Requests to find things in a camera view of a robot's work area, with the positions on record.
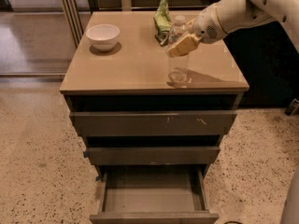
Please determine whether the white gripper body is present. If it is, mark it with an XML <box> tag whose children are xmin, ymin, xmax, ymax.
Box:
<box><xmin>192</xmin><ymin>4</ymin><xmax>227</xmax><ymax>44</ymax></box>

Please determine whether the clear plastic water bottle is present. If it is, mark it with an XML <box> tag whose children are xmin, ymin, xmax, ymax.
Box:
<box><xmin>168</xmin><ymin>15</ymin><xmax>189</xmax><ymax>83</ymax></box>

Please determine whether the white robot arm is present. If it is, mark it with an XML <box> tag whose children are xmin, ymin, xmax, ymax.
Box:
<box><xmin>166</xmin><ymin>0</ymin><xmax>299</xmax><ymax>58</ymax></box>

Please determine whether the grey drawer cabinet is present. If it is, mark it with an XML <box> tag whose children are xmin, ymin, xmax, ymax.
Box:
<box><xmin>59</xmin><ymin>10</ymin><xmax>250</xmax><ymax>179</ymax></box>

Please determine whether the grey top drawer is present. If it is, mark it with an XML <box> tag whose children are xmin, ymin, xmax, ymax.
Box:
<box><xmin>70</xmin><ymin>110</ymin><xmax>236</xmax><ymax>136</ymax></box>

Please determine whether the grey middle drawer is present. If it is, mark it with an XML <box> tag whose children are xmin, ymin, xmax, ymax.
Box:
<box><xmin>86</xmin><ymin>147</ymin><xmax>220</xmax><ymax>165</ymax></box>

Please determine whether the grey open bottom drawer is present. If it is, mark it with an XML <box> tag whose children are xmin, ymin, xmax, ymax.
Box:
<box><xmin>90</xmin><ymin>165</ymin><xmax>219</xmax><ymax>224</ymax></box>

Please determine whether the green crumpled snack bag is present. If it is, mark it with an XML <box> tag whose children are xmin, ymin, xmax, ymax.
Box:
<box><xmin>153</xmin><ymin>0</ymin><xmax>172</xmax><ymax>46</ymax></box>

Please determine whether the white ceramic bowl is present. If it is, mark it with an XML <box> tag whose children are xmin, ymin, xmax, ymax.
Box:
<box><xmin>86</xmin><ymin>24</ymin><xmax>120</xmax><ymax>51</ymax></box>

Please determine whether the blue tape piece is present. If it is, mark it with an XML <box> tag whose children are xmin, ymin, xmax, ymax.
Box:
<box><xmin>83</xmin><ymin>151</ymin><xmax>89</xmax><ymax>158</ymax></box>

